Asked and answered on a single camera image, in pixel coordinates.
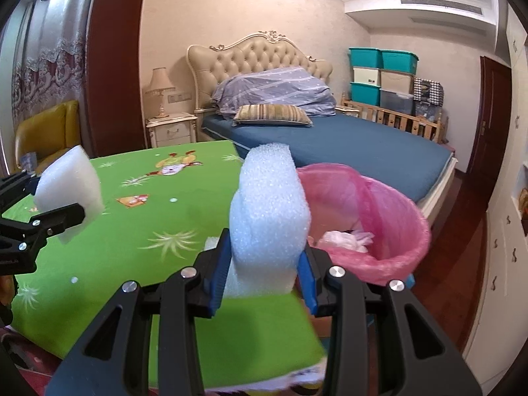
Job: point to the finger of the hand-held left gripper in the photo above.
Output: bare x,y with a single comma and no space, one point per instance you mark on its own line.
57,218
18,189

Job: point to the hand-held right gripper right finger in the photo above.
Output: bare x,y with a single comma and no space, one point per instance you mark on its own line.
307,284

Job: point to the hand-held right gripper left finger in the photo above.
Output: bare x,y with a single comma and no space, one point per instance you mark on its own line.
218,276

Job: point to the white foam block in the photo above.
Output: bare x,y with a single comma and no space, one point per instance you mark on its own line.
70,181

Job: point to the long white foam strip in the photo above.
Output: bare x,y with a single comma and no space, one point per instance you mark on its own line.
268,214

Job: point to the pink trash bag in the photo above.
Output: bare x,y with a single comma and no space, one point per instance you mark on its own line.
392,214

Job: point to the small blue box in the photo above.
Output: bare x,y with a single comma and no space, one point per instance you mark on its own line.
29,161

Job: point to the crumpled white plastic bag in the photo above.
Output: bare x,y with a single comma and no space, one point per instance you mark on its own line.
346,239

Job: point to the yellow leather armchair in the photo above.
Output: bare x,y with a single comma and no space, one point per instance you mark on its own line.
45,132

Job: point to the green cartoon tablecloth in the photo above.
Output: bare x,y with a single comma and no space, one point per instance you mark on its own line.
144,214

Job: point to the cream nightstand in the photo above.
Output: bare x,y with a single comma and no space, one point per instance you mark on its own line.
171,132

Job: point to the patterned lace curtain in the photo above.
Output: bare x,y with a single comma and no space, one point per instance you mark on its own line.
49,49

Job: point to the blue mattress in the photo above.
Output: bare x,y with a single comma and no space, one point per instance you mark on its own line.
363,148

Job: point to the beige table lamp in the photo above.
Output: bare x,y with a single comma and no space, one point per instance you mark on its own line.
159,84

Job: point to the striped pillow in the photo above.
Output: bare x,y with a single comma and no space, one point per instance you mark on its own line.
272,115

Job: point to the lavender duvet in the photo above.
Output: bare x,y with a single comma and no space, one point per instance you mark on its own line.
276,90

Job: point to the teal storage box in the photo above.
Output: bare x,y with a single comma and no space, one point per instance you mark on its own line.
366,93
399,62
365,57

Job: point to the grey clear storage box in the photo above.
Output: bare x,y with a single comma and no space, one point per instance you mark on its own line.
396,101

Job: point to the white wardrobe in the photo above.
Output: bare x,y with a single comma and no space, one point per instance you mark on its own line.
503,214

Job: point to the beige storage box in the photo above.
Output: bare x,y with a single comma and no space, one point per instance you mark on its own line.
366,75
397,80

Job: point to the beige tufted headboard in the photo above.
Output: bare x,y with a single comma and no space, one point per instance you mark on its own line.
247,55

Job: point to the checkered bag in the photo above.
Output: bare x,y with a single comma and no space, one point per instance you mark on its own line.
429,89

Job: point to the dark wooden door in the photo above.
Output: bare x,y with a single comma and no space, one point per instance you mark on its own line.
491,115

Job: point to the air conditioner vent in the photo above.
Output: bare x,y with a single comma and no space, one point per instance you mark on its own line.
441,5

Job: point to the brown wooden door frame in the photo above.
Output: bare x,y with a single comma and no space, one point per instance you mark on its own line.
115,62

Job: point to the wall socket panel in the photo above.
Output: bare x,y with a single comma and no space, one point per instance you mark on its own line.
179,97

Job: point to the wooden crib rail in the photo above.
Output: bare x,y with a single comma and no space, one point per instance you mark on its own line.
396,121

